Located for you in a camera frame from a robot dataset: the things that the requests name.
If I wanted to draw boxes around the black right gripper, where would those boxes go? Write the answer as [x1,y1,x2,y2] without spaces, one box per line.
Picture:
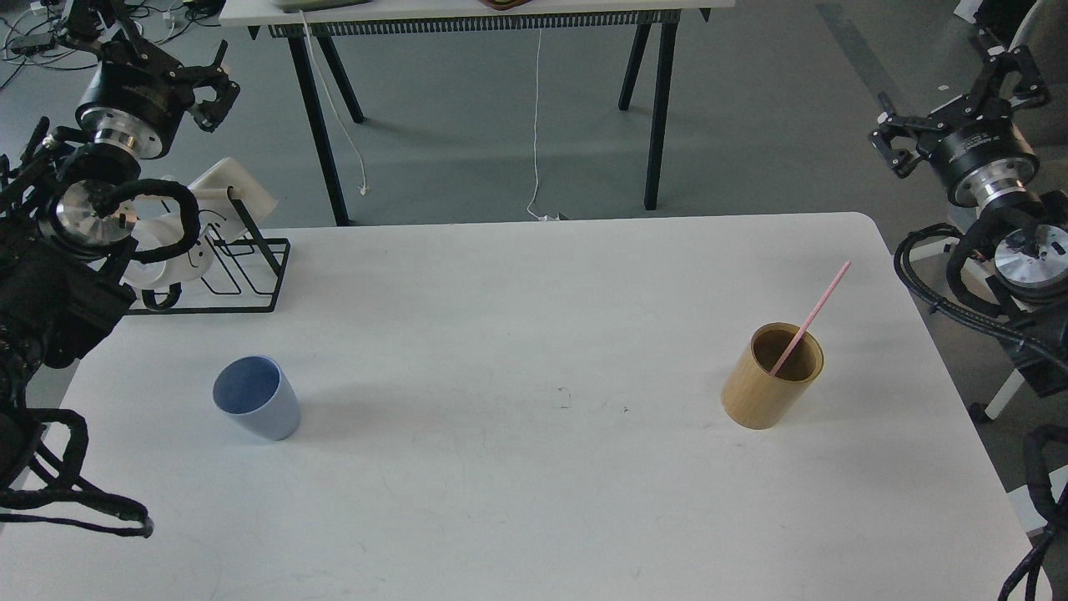
[869,27,1051,208]

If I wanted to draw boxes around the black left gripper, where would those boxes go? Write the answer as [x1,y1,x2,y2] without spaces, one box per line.
[76,39,241,159]

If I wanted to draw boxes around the pink chopstick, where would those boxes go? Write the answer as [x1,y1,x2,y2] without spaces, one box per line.
[769,260,852,376]

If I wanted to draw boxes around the blue plastic cup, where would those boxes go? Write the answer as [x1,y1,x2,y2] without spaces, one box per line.
[211,355,302,441]

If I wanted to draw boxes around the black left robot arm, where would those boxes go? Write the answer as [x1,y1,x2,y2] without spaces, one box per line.
[1,38,240,538]

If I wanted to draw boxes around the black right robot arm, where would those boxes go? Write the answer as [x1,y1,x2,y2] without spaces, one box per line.
[867,28,1067,398]

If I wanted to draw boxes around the bamboo wooden cup holder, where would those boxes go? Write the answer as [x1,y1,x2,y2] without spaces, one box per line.
[721,322,824,430]

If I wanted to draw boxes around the white table with black legs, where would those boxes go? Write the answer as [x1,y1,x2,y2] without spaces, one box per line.
[218,1,732,227]

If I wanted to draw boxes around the grey office chair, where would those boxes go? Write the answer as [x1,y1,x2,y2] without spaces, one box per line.
[938,1,1067,422]

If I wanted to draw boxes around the white mug on rack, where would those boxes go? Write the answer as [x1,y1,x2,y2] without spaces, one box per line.
[88,213,214,292]

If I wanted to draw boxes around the white cord left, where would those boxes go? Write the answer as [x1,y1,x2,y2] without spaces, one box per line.
[299,10,371,197]

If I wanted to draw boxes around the black wire dish rack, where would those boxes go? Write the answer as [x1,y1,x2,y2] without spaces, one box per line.
[123,200,290,316]

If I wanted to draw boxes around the black cables on floor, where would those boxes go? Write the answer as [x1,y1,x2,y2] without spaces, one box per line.
[0,0,224,91]

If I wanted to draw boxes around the white hanging cable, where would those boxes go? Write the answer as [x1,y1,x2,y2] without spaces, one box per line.
[527,29,570,223]

